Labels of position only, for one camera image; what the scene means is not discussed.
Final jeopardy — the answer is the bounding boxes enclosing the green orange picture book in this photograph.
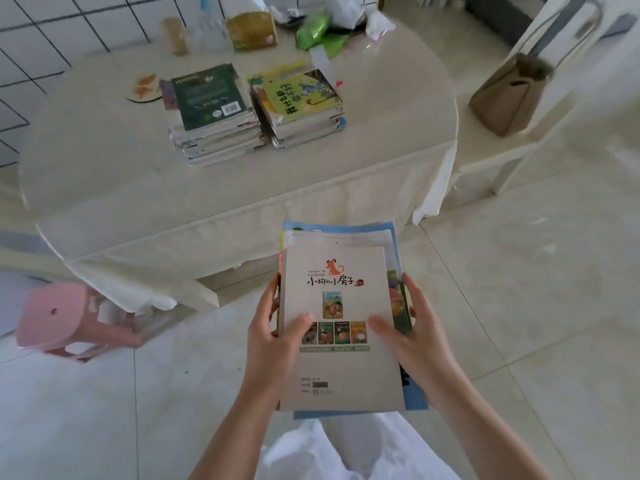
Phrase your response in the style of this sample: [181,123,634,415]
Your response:
[387,267,414,337]

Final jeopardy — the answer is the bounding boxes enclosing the round cartoon coaster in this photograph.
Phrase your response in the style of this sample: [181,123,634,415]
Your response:
[125,73,164,103]

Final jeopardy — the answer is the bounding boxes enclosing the yellow orange cover book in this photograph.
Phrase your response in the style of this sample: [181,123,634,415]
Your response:
[247,61,307,87]

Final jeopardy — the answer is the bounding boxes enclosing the person's left hand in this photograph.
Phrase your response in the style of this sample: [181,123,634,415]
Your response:
[247,272,315,402]

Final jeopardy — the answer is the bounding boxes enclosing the beige speckled table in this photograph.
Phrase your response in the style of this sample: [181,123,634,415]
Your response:
[17,19,460,315]

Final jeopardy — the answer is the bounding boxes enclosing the person's right hand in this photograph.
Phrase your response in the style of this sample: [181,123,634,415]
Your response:
[367,272,467,411]

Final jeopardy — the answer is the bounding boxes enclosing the white red plastic bag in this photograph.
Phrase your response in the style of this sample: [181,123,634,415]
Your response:
[363,9,397,53]

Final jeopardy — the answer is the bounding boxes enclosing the tray of small items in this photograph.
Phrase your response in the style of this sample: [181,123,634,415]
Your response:
[272,3,307,29]

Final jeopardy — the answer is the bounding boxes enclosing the yellow tissue pack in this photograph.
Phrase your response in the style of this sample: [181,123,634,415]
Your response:
[225,0,279,52]

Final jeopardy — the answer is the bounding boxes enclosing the lime donkey cover book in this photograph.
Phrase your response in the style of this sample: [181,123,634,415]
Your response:
[251,68,345,127]

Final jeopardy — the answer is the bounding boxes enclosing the person's left forearm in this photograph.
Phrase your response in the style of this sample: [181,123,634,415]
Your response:
[189,382,286,480]

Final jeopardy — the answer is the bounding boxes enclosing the beige cup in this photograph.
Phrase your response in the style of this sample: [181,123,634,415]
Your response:
[161,16,191,57]

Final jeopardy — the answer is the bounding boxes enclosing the green bin bag roll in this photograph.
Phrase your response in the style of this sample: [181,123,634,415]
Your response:
[295,9,351,59]

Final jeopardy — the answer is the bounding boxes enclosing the stack of mixed books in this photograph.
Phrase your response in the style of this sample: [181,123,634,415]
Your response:
[159,63,269,169]

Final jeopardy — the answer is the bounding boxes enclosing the brown handbag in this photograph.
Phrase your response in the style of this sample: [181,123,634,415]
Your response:
[468,0,605,139]

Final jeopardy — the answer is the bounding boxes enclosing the large light blue book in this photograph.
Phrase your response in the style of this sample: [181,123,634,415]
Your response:
[281,220,431,421]

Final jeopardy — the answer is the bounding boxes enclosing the person's right forearm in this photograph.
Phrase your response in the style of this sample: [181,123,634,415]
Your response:
[437,379,556,480]

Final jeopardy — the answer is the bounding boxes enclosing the person's white trousers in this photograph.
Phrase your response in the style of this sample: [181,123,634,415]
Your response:
[256,412,461,480]

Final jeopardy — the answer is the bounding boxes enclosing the clear blue pump bottle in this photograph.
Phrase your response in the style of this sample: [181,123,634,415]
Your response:
[192,0,229,51]

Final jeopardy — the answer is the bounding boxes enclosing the pink plastic stool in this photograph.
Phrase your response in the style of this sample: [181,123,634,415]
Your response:
[15,282,147,364]

